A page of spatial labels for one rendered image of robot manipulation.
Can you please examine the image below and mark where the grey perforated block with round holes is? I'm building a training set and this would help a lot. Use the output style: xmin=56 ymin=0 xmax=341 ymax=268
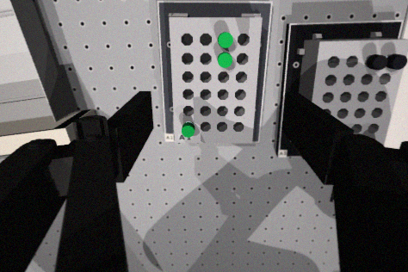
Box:
xmin=299 ymin=38 xmax=408 ymax=145
xmin=170 ymin=17 xmax=263 ymax=144

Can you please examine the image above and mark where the grey perforated base plate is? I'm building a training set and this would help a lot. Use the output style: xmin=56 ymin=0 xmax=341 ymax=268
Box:
xmin=33 ymin=0 xmax=408 ymax=272

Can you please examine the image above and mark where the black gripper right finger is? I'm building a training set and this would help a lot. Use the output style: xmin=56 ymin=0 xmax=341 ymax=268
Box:
xmin=281 ymin=92 xmax=408 ymax=272

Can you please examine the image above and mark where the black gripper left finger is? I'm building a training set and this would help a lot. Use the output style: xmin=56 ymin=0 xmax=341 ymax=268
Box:
xmin=0 ymin=91 xmax=153 ymax=272

